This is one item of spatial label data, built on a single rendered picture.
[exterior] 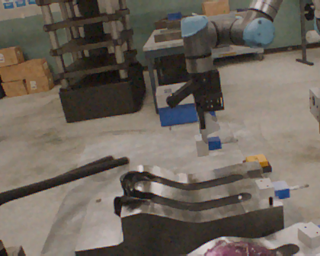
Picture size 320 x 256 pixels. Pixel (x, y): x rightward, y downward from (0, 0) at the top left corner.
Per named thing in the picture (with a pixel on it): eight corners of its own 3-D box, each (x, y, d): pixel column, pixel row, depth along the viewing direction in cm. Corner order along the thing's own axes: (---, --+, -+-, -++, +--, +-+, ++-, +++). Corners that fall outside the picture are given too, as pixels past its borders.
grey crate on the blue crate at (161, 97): (211, 91, 456) (209, 78, 450) (214, 100, 419) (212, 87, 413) (158, 98, 457) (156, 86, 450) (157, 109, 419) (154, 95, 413)
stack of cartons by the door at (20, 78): (56, 86, 726) (43, 41, 691) (50, 91, 696) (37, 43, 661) (12, 93, 726) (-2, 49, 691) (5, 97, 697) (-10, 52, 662)
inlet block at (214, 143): (237, 144, 127) (235, 128, 124) (240, 150, 122) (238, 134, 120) (196, 151, 126) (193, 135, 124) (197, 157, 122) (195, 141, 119)
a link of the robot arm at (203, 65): (186, 61, 108) (184, 56, 115) (188, 77, 110) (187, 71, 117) (213, 56, 108) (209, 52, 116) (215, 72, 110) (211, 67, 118)
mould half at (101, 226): (260, 187, 120) (257, 145, 114) (284, 236, 96) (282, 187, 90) (95, 215, 117) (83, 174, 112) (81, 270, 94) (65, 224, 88)
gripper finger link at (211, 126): (223, 142, 117) (219, 111, 115) (203, 145, 117) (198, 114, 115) (222, 141, 120) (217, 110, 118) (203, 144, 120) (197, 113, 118)
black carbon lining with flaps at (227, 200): (241, 179, 111) (238, 148, 107) (254, 208, 96) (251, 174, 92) (118, 200, 109) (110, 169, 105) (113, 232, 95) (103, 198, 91)
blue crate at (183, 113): (213, 108, 465) (211, 90, 456) (216, 120, 428) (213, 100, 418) (161, 116, 466) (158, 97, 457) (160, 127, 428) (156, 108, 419)
